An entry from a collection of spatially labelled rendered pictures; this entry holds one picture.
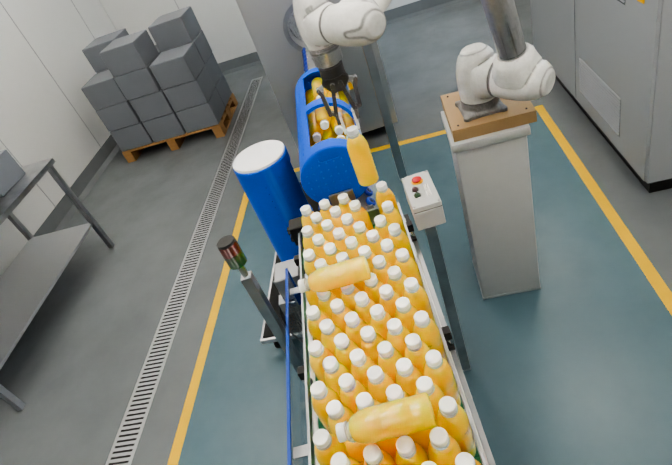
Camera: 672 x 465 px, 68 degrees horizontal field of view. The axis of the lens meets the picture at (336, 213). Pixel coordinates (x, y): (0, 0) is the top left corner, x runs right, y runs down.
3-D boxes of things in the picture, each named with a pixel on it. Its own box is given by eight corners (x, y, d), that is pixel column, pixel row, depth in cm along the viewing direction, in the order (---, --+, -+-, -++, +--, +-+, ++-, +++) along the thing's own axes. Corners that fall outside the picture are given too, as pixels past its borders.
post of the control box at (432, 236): (468, 362, 240) (429, 205, 181) (471, 369, 236) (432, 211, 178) (460, 364, 240) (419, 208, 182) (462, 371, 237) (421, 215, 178)
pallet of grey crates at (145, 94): (238, 103, 597) (191, 4, 528) (224, 136, 534) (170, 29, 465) (150, 128, 621) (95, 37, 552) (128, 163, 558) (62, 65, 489)
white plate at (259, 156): (272, 169, 230) (272, 171, 231) (291, 136, 250) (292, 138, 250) (223, 174, 241) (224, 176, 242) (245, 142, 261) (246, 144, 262)
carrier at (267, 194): (330, 294, 282) (343, 258, 302) (273, 171, 231) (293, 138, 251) (287, 294, 293) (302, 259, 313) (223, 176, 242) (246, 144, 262)
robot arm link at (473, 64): (473, 84, 218) (466, 36, 205) (511, 88, 205) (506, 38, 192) (451, 102, 211) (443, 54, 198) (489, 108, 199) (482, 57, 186)
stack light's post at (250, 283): (344, 429, 232) (251, 269, 168) (345, 438, 229) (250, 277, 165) (336, 432, 233) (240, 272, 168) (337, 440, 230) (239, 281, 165)
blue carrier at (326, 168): (354, 106, 275) (338, 58, 258) (379, 194, 204) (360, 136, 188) (305, 122, 278) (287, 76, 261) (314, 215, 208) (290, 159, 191)
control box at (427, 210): (432, 191, 187) (427, 169, 181) (446, 222, 171) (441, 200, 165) (406, 198, 188) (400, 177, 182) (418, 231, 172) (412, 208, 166)
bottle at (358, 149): (359, 188, 169) (343, 142, 159) (358, 177, 175) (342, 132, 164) (379, 182, 168) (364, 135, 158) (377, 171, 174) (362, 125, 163)
